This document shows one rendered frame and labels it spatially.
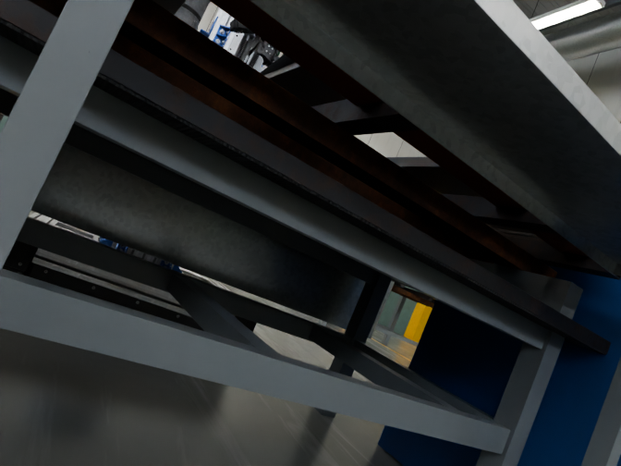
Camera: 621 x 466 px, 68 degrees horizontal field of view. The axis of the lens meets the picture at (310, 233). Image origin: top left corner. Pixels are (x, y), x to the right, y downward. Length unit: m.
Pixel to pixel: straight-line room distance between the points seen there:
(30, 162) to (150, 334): 0.35
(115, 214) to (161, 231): 0.14
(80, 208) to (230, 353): 0.80
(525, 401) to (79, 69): 1.14
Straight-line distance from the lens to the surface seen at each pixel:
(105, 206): 1.43
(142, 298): 1.64
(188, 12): 1.86
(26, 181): 0.42
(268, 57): 1.37
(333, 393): 0.87
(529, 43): 0.53
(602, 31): 9.35
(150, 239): 1.45
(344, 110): 0.91
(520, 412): 1.27
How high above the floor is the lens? 0.44
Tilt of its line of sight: 5 degrees up
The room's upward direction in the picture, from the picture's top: 24 degrees clockwise
